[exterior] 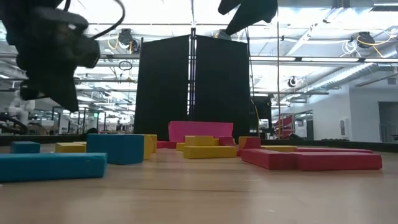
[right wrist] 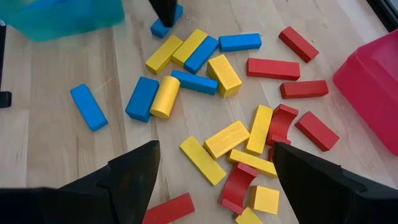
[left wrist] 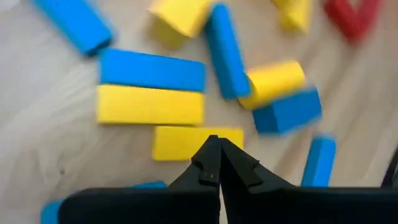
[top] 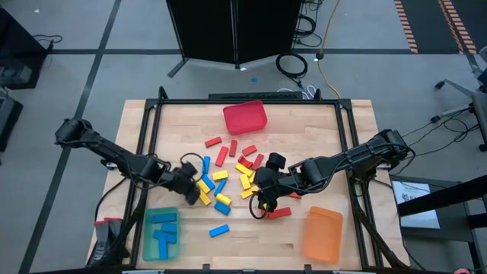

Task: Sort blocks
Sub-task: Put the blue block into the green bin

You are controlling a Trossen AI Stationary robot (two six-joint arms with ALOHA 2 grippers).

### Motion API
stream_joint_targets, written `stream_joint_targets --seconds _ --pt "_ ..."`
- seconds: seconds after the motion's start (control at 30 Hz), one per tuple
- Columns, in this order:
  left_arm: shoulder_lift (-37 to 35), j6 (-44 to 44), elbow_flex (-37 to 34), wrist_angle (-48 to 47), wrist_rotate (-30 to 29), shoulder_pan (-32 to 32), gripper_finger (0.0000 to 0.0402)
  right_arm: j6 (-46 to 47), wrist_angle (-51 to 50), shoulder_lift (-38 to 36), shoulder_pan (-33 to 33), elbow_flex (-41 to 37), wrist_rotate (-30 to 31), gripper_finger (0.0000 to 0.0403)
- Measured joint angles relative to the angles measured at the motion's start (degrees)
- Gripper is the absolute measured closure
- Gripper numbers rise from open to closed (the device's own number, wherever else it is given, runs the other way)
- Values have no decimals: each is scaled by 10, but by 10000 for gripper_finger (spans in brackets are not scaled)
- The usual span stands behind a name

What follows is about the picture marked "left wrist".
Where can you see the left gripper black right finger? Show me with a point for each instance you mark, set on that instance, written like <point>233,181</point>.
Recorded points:
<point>239,174</point>

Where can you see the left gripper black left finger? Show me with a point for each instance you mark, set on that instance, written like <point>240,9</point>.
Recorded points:
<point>208,168</point>

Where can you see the yellow wooden block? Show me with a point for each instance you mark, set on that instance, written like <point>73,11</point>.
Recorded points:
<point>149,104</point>
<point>183,15</point>
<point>293,14</point>
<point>174,143</point>

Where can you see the blue wooden block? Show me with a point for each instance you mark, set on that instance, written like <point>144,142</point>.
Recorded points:
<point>152,70</point>
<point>289,113</point>
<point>51,213</point>
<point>225,53</point>
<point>318,161</point>
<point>77,25</point>

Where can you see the yellow wooden cylinder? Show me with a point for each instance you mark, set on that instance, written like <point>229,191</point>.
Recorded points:
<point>273,81</point>

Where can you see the red wooden block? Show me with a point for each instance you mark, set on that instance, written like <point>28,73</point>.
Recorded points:
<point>351,18</point>

